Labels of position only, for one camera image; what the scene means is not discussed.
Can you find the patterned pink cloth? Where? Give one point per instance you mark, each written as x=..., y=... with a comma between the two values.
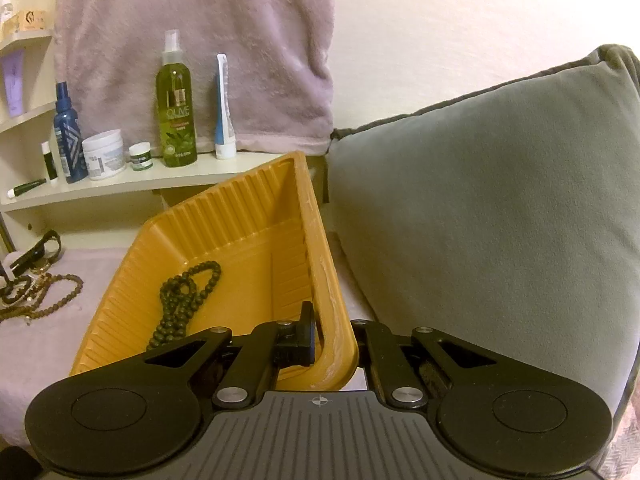
x=622, y=440

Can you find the green spray bottle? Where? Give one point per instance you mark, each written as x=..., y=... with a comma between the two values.
x=176, y=125

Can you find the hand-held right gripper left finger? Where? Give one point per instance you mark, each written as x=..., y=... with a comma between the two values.
x=309, y=335

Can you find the dark green slim tube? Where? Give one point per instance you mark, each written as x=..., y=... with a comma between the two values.
x=27, y=187

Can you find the small green jar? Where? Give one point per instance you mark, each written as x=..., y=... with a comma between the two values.
x=140, y=159

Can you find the purple tube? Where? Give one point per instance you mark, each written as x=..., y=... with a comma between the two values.
x=13, y=82

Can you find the blue spray bottle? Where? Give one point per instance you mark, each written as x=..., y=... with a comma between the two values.
x=69, y=140

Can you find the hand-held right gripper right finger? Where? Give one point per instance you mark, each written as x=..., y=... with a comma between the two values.
x=375, y=342

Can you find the blue and white tube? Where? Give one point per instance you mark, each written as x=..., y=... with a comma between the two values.
x=225, y=125

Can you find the grey velvet pillow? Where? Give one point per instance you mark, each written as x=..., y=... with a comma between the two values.
x=475, y=210

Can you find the cream shelf unit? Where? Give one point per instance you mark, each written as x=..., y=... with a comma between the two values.
x=150, y=176

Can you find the tan cardboard box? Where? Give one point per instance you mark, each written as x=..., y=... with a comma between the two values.
x=31, y=21

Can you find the mauve bed cover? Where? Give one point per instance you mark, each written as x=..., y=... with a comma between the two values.
x=50, y=360

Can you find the hanging mauve fleece towel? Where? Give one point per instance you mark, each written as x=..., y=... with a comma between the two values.
x=200, y=10

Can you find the orange ribbed plastic tray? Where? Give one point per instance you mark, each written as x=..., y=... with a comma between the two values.
x=240, y=240

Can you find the white cream jar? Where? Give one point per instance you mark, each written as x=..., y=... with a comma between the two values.
x=103, y=157

